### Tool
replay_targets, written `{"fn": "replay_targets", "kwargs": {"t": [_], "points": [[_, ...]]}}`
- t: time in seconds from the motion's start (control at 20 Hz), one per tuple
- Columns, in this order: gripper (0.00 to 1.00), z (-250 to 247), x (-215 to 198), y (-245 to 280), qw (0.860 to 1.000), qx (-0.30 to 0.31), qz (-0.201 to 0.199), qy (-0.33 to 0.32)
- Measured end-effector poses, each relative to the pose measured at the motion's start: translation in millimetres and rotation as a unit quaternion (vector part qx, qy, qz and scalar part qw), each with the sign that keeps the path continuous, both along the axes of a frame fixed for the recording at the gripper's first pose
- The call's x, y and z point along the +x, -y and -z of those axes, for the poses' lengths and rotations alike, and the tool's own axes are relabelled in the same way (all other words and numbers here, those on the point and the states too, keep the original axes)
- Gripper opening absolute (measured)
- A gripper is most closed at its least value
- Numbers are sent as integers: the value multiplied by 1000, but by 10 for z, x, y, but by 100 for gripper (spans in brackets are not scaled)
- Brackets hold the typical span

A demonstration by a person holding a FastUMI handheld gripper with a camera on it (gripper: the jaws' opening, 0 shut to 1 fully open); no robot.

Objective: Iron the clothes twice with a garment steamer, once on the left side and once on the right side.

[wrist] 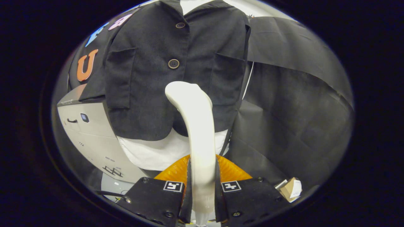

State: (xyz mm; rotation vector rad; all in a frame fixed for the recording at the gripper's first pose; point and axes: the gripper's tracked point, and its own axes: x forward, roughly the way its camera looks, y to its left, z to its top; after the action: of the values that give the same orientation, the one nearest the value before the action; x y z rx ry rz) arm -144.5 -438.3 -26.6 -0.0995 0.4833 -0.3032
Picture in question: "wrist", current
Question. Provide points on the white garment steamer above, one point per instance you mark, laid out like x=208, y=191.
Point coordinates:
x=199, y=126

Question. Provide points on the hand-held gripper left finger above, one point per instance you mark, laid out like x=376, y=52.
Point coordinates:
x=151, y=201

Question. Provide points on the black jacket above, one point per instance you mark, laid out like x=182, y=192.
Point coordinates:
x=142, y=94

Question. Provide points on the black backdrop cloth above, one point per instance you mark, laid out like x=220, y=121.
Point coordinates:
x=300, y=119

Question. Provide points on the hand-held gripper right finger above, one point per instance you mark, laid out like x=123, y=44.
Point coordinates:
x=252, y=198

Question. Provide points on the small cardboard box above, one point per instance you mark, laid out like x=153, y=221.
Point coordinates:
x=292, y=189

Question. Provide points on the grey cabinet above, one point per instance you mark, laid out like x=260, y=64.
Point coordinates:
x=91, y=142

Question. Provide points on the white dress form mannequin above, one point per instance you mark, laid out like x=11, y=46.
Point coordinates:
x=151, y=154

